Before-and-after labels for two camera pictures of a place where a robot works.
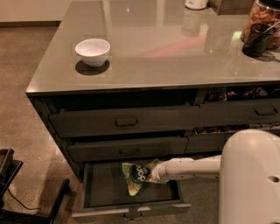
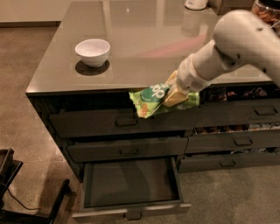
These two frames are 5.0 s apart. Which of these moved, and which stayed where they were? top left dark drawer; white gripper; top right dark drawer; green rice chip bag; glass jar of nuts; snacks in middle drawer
Moved: green rice chip bag; white gripper
Stayed: snacks in middle drawer; glass jar of nuts; top left dark drawer; top right dark drawer
